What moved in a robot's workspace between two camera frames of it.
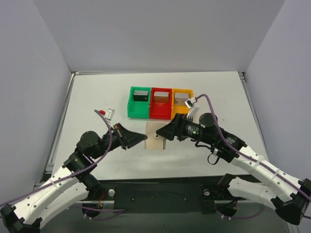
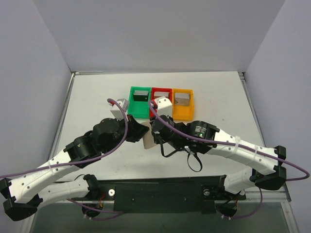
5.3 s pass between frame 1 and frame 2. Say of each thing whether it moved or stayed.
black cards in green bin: stayed
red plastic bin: stayed
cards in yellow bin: stayed
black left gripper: moved
